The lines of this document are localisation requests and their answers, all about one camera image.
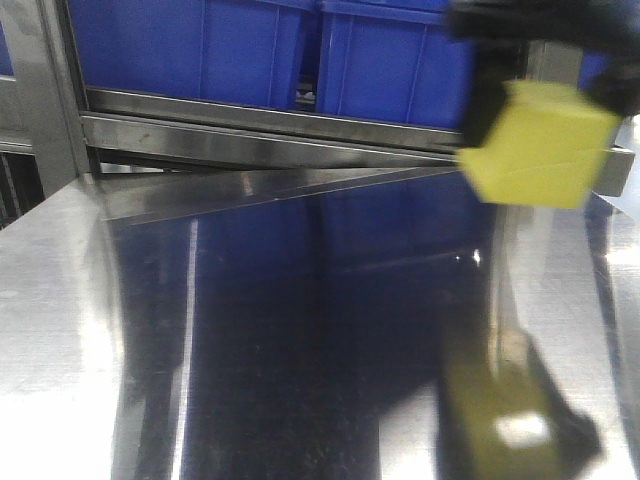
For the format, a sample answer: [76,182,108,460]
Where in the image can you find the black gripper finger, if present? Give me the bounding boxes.
[579,44,639,117]
[462,40,508,147]

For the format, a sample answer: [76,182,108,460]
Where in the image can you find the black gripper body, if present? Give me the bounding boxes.
[447,1,639,53]

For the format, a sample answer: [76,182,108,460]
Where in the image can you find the yellow foam block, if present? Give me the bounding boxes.
[456,79,622,209]

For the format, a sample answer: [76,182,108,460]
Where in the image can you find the stainless steel shelf rack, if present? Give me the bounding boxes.
[1,1,638,205]

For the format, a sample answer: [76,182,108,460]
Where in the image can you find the blue plastic bin middle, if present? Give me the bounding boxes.
[315,1,477,129]

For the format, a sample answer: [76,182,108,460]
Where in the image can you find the blue plastic bin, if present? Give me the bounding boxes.
[315,1,477,129]
[68,1,316,109]

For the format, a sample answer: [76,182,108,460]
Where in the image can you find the blue plastic bin left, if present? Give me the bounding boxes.
[68,1,316,109]

